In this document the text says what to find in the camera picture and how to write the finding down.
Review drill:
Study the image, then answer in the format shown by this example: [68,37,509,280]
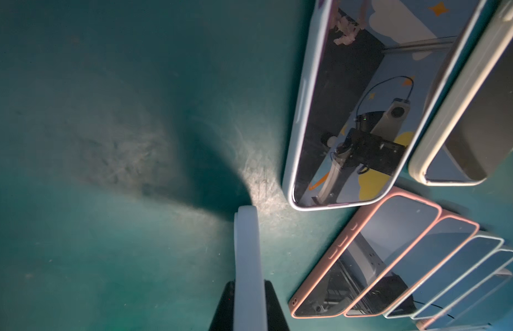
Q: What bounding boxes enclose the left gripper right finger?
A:
[265,280,290,331]

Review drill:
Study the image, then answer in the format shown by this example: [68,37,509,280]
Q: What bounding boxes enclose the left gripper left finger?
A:
[209,281,235,331]

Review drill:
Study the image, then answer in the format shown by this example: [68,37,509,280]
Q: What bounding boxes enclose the phone blue case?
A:
[233,205,268,330]

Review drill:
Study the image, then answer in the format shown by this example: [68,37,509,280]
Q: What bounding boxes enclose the phone rose case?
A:
[289,188,441,319]

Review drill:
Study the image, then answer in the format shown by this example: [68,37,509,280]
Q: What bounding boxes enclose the phone white case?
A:
[409,245,513,321]

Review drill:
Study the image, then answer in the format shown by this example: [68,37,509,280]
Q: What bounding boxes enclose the phone coral case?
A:
[344,210,480,317]

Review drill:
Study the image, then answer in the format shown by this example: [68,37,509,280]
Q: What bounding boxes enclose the phone light pink case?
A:
[416,268,513,330]

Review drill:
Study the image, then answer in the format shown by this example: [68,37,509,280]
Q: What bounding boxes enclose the phone grey case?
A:
[282,1,488,211]

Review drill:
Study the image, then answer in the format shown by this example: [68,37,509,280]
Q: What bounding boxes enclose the phone cream case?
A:
[408,1,513,186]

